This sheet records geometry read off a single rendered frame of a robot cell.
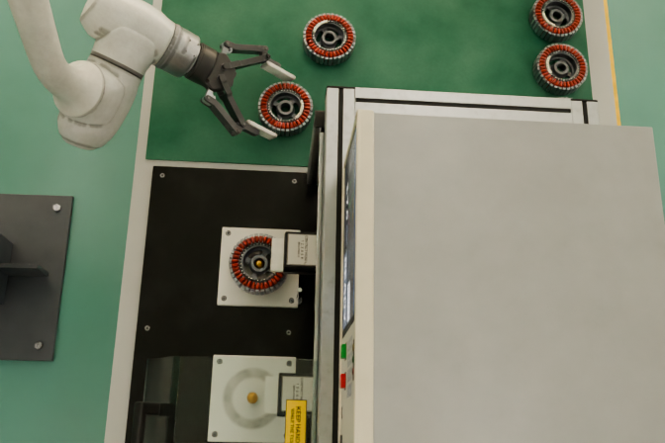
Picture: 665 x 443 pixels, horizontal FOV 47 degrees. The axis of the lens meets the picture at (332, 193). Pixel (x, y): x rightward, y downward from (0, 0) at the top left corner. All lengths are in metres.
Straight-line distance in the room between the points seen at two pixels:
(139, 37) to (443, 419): 0.88
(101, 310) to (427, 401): 1.51
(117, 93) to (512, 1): 0.90
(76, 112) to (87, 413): 1.07
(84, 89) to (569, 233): 0.84
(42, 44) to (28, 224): 1.15
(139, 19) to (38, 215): 1.07
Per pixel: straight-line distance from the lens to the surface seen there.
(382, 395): 0.89
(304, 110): 1.56
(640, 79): 2.77
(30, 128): 2.50
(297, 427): 1.13
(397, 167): 0.95
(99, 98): 1.39
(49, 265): 2.33
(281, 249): 1.36
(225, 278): 1.45
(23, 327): 2.31
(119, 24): 1.43
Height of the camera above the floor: 2.20
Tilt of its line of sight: 71 degrees down
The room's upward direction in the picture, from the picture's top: 14 degrees clockwise
